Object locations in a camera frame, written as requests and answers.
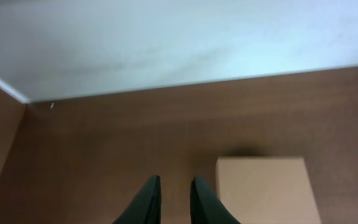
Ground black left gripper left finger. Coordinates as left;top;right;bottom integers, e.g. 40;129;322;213
112;175;162;224

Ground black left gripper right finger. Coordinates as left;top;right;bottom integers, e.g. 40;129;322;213
190;176;240;224

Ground brown cardboard box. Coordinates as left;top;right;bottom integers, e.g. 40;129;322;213
216;157;321;224

